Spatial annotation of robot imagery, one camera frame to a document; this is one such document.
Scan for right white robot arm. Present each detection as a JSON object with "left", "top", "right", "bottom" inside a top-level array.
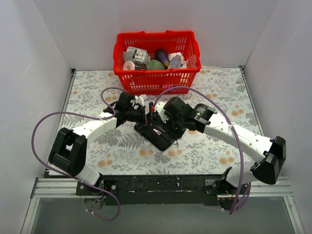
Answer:
[{"left": 155, "top": 97, "right": 286, "bottom": 195}]

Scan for green round melon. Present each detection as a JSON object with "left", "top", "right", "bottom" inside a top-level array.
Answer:
[{"left": 146, "top": 59, "right": 165, "bottom": 71}]

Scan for red plastic shopping basket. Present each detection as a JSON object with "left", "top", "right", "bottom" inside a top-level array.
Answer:
[{"left": 113, "top": 30, "right": 201, "bottom": 95}]

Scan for silver straight hair scissors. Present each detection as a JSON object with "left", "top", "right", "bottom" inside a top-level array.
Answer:
[{"left": 171, "top": 139, "right": 179, "bottom": 148}]

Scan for floral table mat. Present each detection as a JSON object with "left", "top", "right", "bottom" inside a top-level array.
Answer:
[{"left": 62, "top": 67, "right": 262, "bottom": 175}]

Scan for aluminium frame rail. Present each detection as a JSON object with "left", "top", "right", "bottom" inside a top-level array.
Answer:
[{"left": 20, "top": 68, "right": 305, "bottom": 234}]

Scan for white bowl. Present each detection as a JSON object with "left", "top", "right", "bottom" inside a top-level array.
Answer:
[{"left": 168, "top": 53, "right": 184, "bottom": 62}]

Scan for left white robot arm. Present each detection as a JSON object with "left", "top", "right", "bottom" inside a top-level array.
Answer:
[{"left": 48, "top": 92, "right": 147, "bottom": 195}]

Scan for white paper cup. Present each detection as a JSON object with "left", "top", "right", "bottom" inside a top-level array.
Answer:
[{"left": 123, "top": 60, "right": 136, "bottom": 71}]

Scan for crumpled silver foil pouch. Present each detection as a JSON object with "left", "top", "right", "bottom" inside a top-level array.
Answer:
[{"left": 122, "top": 46, "right": 151, "bottom": 64}]

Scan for black zip tool case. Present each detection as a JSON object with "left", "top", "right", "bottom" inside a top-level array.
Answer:
[{"left": 133, "top": 102, "right": 181, "bottom": 152}]

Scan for purple eggplant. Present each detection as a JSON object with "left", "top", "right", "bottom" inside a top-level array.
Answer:
[{"left": 155, "top": 48, "right": 170, "bottom": 69}]

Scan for clear plastic bottle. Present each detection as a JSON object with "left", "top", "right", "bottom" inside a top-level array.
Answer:
[{"left": 168, "top": 54, "right": 181, "bottom": 70}]

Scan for white pump bottle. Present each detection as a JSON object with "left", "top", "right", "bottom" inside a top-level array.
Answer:
[{"left": 180, "top": 60, "right": 189, "bottom": 69}]

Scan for black table edge rail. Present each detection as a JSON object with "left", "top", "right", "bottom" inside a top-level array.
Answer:
[{"left": 32, "top": 174, "right": 235, "bottom": 209}]

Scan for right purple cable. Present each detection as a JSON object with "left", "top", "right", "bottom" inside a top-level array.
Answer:
[{"left": 150, "top": 87, "right": 252, "bottom": 215}]

